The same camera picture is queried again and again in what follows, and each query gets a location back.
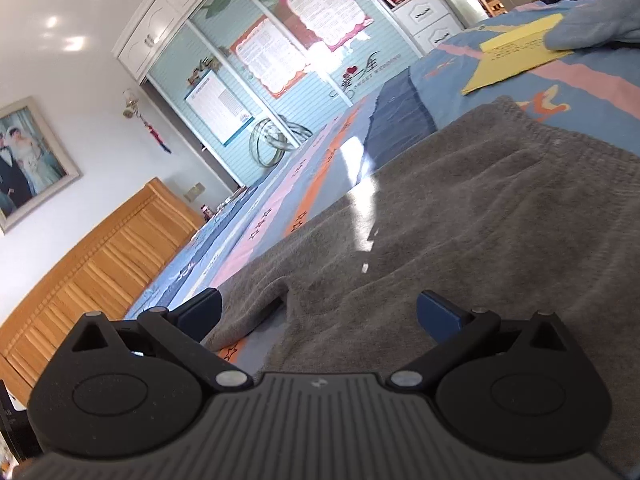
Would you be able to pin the light blue garment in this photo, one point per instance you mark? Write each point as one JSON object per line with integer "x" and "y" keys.
{"x": 595, "y": 25}

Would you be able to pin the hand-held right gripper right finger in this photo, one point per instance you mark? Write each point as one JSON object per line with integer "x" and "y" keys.
{"x": 437, "y": 312}

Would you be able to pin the grey knit pants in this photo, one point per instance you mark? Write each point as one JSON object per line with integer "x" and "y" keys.
{"x": 475, "y": 210}

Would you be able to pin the wall lamp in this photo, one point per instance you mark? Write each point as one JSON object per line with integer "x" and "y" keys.
{"x": 132, "y": 102}

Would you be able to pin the pink-framed poster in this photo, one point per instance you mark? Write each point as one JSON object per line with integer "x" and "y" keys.
{"x": 270, "y": 55}
{"x": 325, "y": 7}

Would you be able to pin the framed wedding photo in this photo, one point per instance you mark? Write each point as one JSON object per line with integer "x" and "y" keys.
{"x": 25, "y": 160}

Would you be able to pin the red hanging tassel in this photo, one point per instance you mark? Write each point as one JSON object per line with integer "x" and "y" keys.
{"x": 157, "y": 135}

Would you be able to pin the blue-framed poster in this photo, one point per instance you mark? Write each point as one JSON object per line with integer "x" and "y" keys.
{"x": 220, "y": 107}

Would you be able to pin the wooden headboard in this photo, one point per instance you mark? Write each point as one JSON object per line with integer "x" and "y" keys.
{"x": 100, "y": 270}

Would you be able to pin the yellow paper sheet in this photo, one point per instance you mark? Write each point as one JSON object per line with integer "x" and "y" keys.
{"x": 510, "y": 55}

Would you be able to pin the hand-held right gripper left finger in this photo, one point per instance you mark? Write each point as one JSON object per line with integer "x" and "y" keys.
{"x": 202, "y": 310}

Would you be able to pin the wall switch plate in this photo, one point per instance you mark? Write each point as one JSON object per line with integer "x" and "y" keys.
{"x": 194, "y": 191}

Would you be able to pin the sliding-door wardrobe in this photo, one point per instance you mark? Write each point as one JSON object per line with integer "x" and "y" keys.
{"x": 320, "y": 80}

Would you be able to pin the white drawer cabinet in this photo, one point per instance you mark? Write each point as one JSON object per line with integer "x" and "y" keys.
{"x": 427, "y": 17}

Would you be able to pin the white overhead cabinets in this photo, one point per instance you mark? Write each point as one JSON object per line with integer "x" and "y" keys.
{"x": 165, "y": 10}

